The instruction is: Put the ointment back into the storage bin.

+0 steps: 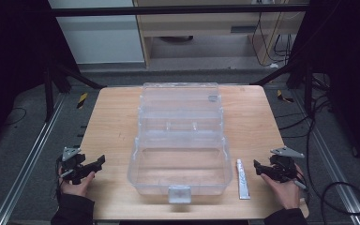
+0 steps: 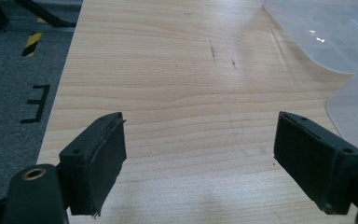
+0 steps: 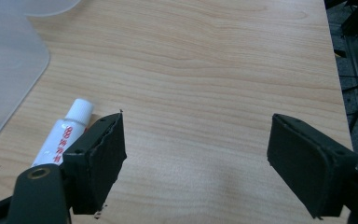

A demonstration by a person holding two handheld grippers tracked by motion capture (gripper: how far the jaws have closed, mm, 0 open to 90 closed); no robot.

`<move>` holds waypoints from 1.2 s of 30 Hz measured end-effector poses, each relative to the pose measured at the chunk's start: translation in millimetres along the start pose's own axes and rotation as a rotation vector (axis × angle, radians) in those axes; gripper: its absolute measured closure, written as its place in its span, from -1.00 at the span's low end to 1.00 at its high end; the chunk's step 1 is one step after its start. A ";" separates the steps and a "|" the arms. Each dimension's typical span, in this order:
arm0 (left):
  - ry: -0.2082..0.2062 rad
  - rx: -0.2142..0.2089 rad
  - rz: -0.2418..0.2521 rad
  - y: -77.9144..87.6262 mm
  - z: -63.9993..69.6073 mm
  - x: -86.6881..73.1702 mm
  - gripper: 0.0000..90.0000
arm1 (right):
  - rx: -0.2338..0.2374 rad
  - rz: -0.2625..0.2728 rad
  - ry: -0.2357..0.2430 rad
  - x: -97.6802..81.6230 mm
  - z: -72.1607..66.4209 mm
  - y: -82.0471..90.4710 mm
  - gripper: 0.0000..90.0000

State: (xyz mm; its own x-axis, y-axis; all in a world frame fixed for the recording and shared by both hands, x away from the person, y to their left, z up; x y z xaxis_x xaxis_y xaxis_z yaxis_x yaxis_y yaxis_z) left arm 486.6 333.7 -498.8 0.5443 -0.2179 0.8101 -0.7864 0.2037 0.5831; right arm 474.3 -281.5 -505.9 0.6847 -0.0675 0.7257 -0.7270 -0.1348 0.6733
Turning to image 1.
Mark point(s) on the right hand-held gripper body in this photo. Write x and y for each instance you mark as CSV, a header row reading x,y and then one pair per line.
x,y
283,165

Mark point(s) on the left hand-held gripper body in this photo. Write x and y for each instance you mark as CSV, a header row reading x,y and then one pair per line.
x,y
73,162

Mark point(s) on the person's left hand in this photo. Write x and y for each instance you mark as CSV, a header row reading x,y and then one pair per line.
x,y
76,187

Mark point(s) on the person's right hand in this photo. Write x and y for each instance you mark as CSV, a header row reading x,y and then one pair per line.
x,y
284,193

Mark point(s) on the white ointment tube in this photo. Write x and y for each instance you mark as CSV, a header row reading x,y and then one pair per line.
x,y
242,181

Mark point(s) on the yellow black floor tape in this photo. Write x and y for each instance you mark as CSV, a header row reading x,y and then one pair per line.
x,y
82,100
282,97

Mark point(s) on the clear plastic storage box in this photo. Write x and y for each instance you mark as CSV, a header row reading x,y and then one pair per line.
x,y
180,146

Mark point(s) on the white cabinet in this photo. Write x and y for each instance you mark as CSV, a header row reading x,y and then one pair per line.
x,y
100,37

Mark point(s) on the aluminium floor rail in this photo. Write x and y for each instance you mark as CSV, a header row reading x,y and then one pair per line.
x,y
334,168
28,159

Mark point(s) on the black metal frame stand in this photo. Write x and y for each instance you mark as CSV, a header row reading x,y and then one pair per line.
x,y
307,90
48,93

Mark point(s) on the black horizontal frame bar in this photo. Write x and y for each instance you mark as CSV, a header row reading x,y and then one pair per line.
x,y
168,10

